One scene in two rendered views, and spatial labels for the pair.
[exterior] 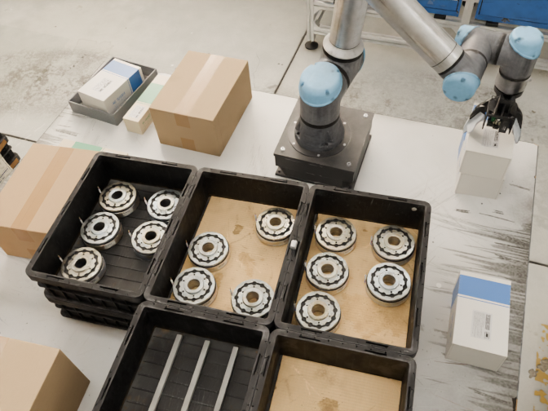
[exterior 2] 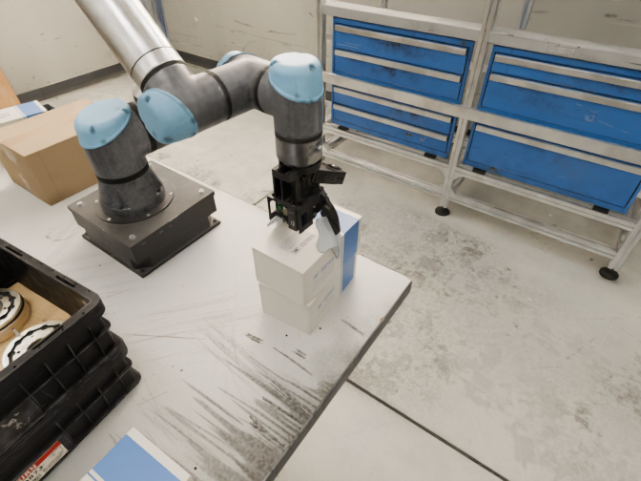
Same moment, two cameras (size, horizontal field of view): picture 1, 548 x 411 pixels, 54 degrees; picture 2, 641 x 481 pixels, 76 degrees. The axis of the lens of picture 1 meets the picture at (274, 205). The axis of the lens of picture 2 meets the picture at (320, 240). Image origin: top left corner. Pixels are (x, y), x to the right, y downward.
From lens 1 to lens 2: 1.07 m
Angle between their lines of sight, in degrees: 13
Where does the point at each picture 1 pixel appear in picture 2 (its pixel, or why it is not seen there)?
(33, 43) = not seen: hidden behind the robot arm
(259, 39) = not seen: hidden behind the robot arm
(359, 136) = (174, 211)
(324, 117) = (102, 166)
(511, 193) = (335, 333)
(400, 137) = (252, 231)
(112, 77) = (13, 113)
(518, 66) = (279, 113)
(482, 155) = (270, 260)
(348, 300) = not seen: outside the picture
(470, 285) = (123, 459)
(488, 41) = (246, 69)
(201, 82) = (58, 123)
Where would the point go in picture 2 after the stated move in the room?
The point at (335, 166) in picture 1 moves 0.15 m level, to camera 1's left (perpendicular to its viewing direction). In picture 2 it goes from (115, 236) to (56, 227)
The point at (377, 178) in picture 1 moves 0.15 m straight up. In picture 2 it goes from (186, 270) to (171, 220)
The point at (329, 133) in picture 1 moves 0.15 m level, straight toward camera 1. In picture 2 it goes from (121, 193) to (69, 234)
